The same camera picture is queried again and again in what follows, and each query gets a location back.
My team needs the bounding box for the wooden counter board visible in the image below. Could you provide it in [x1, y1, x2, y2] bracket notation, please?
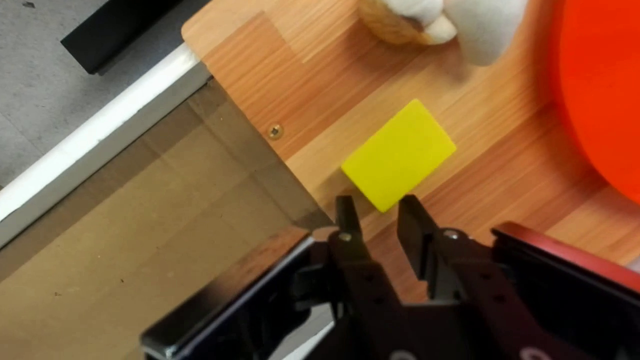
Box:
[181, 0, 640, 302]

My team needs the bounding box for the orange plate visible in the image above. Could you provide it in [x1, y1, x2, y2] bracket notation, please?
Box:
[557, 0, 640, 201]

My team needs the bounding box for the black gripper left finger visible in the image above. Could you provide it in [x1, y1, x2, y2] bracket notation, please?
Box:
[289, 195, 399, 360]

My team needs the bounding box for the white toy mushroom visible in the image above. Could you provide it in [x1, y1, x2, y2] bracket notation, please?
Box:
[357, 0, 527, 65]

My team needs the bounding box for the white toy sink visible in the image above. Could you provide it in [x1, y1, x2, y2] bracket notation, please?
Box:
[0, 46, 328, 360]

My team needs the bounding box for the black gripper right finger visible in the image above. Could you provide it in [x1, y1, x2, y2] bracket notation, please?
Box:
[396, 195, 534, 360]

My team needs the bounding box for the yellow block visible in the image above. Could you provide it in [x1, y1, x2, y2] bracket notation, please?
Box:
[339, 99, 456, 211]

